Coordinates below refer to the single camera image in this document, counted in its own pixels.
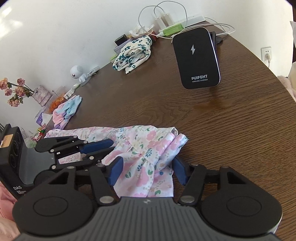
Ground pink floral dress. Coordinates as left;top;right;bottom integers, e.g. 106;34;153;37
46;126;188;197

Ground plastic bag with vegetables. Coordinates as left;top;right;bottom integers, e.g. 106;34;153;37
20;128;37;148

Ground red checkered snack pack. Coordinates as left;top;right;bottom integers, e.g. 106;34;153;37
31;124;47;142

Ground pink blue purple garment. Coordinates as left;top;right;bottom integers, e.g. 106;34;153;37
53;95;82;130

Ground purple tissue box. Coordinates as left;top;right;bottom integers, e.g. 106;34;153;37
35;109;53;126

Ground clear box orange snacks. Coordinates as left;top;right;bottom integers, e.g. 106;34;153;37
47;86;67;114

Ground lavender knitted vase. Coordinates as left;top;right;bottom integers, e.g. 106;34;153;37
32;85;52;107

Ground dried pink rose bouquet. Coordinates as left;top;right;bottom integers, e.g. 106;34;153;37
1;78;35;108

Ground white small device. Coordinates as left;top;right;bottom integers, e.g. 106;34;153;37
87;66;100;76

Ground white round robot toy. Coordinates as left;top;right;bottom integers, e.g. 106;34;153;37
70;65;91;86

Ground green tissue pack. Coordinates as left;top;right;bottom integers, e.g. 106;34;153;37
110;54;118;63

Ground lavender tin box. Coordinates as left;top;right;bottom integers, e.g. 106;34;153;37
114;38;133;55

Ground folded teal floral cloth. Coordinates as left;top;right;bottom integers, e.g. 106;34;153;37
112;35;152;74

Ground black charger block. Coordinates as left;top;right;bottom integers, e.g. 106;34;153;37
114;34;128;46

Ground crumpled white tissue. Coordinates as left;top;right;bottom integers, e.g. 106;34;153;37
129;24;154;39

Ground white power adapter left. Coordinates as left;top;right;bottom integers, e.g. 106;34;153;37
155;18;166;30

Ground white power adapter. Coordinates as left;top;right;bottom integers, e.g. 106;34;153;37
162;13;175;27
155;18;166;30

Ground green power bank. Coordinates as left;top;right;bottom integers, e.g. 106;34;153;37
159;23;184;37

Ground white power adapter right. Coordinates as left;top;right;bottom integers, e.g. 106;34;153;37
162;13;175;27

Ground white power strip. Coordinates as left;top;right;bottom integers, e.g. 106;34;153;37
175;15;205;27

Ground black wireless charger stand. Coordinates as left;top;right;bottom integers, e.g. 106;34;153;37
172;27;221;89

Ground wall power socket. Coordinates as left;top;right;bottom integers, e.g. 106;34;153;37
261;47;272;68

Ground white charging cable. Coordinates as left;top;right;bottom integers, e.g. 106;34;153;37
138;0;236;41

